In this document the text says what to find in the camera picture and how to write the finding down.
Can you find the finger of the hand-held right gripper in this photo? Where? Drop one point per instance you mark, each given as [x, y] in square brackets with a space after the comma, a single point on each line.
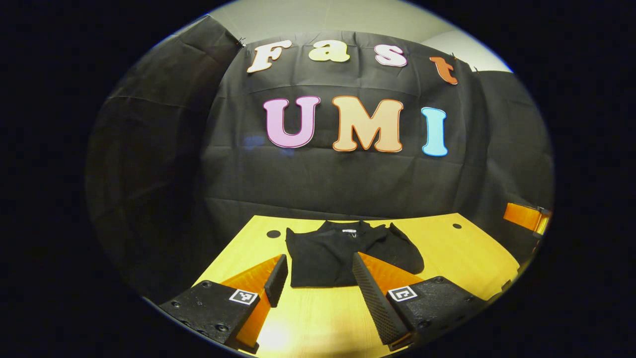
[521, 217]

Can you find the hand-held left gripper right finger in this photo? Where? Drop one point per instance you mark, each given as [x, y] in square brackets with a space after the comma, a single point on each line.
[377, 303]

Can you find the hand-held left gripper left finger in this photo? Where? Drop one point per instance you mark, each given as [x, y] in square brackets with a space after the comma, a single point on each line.
[277, 281]

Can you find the black backdrop cloth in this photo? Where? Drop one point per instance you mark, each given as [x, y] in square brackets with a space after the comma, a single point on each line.
[323, 184]

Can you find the black buttoned cardigan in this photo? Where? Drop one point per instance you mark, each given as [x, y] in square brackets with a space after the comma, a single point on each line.
[323, 253]

